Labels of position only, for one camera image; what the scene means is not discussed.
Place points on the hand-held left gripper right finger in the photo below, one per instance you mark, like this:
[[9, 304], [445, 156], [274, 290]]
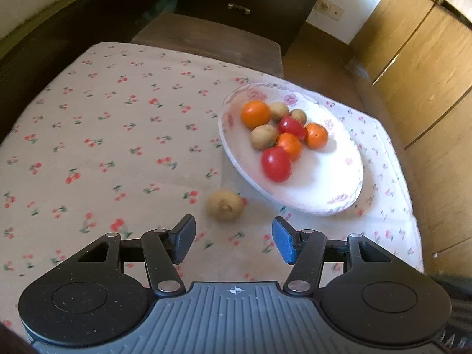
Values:
[[283, 241]]

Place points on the red tomato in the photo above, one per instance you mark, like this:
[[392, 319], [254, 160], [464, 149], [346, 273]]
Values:
[[292, 126], [276, 163]]

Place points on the small tan potato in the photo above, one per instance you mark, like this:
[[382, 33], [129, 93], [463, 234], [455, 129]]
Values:
[[264, 137], [298, 116], [225, 205], [279, 110]]

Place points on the brown chair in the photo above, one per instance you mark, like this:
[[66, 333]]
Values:
[[214, 38]]

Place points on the white wall socket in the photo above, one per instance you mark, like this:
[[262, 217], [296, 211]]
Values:
[[330, 8]]

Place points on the teal cloth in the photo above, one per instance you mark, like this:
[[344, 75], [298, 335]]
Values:
[[167, 3]]

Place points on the white floral plate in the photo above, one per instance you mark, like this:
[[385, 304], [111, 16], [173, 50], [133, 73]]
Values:
[[324, 180]]

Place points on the cherry print tablecloth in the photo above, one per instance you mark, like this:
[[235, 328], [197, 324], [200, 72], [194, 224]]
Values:
[[110, 136]]

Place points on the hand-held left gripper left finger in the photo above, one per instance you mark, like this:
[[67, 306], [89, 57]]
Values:
[[183, 239]]

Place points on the light wooden wardrobe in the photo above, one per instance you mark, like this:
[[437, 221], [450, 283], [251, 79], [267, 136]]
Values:
[[424, 62]]

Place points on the orange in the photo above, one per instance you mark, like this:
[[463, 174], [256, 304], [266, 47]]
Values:
[[255, 113], [317, 135], [291, 146]]

